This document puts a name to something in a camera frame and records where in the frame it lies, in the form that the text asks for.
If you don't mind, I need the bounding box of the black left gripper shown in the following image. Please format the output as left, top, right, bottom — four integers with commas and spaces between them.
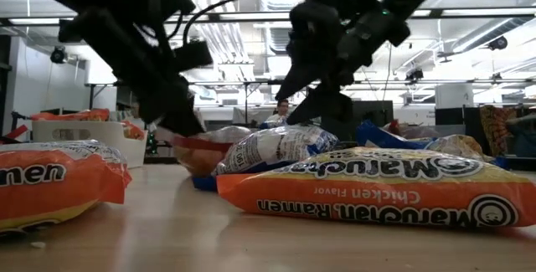
58, 8, 207, 138

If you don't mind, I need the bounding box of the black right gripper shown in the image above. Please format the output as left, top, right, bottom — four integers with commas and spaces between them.
274, 2, 378, 126

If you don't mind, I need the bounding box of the orange Maruchan ramen pack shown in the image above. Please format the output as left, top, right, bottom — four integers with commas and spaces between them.
0, 139, 133, 234
29, 108, 111, 122
120, 120, 147, 141
216, 146, 536, 229

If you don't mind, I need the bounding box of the red clear snack bag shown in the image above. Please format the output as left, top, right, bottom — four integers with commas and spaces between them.
171, 126, 255, 177

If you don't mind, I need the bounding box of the blue Maruchan ramen pack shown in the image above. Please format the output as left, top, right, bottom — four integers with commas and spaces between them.
192, 124, 341, 192
355, 120, 497, 164

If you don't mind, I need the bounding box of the person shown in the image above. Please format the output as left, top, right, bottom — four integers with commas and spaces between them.
267, 98, 294, 129

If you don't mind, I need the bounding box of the white plastic bin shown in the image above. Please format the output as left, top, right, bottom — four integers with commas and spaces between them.
31, 120, 148, 169

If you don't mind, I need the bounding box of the black overhead beam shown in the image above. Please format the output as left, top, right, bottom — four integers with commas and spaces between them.
0, 7, 536, 28

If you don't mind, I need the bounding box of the black ceiling spotlight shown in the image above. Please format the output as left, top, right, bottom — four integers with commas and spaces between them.
49, 45, 69, 65
487, 35, 509, 51

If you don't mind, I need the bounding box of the orange patterned cloth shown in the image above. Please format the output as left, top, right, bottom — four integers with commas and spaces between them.
479, 105, 521, 157

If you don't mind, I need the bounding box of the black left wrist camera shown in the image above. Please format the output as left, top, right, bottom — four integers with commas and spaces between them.
173, 39, 215, 73

